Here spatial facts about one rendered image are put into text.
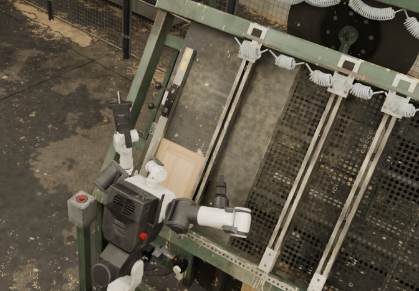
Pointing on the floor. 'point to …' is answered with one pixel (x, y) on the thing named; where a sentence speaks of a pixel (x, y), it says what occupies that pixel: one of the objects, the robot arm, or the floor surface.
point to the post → (84, 258)
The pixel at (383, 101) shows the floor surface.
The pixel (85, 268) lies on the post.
